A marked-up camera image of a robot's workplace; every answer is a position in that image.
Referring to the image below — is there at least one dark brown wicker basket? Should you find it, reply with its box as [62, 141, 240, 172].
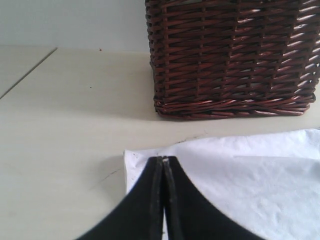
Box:
[145, 0, 320, 120]

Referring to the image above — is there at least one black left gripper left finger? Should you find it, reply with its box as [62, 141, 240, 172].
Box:
[79, 157, 164, 240]

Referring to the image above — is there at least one white t-shirt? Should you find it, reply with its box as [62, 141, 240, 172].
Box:
[124, 129, 320, 240]

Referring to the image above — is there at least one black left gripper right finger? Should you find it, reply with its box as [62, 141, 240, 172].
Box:
[162, 156, 262, 240]

